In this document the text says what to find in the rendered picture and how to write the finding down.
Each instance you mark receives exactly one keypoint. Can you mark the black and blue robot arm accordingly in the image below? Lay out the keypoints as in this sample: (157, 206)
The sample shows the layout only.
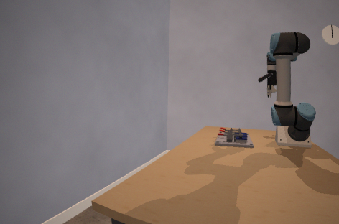
(282, 52)

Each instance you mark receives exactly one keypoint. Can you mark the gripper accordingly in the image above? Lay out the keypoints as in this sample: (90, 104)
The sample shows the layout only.
(270, 87)

